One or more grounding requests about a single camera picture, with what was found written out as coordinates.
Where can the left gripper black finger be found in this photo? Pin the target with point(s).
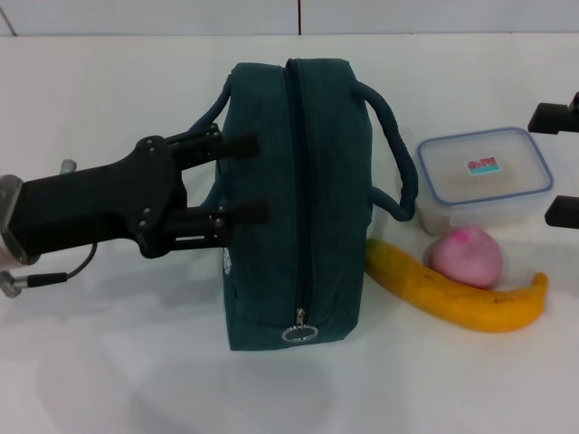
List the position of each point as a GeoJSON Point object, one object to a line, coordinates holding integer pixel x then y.
{"type": "Point", "coordinates": [240, 147]}
{"type": "Point", "coordinates": [246, 212]}

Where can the yellow banana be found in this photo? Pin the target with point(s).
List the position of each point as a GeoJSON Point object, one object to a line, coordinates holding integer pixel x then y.
{"type": "Point", "coordinates": [452, 300]}

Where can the dark teal insulated lunch bag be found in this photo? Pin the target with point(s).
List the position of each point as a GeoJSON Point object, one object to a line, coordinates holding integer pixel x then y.
{"type": "Point", "coordinates": [325, 190]}

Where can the clear plastic food container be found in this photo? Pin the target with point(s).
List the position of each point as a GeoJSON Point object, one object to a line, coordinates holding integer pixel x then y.
{"type": "Point", "coordinates": [486, 174]}

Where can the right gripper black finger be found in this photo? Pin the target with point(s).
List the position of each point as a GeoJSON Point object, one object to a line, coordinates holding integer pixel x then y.
{"type": "Point", "coordinates": [552, 118]}
{"type": "Point", "coordinates": [565, 211]}

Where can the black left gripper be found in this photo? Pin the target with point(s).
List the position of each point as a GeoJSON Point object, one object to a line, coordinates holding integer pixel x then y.
{"type": "Point", "coordinates": [95, 203]}

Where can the pink peach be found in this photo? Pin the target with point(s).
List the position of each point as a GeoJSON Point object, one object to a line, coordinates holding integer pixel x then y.
{"type": "Point", "coordinates": [468, 260]}

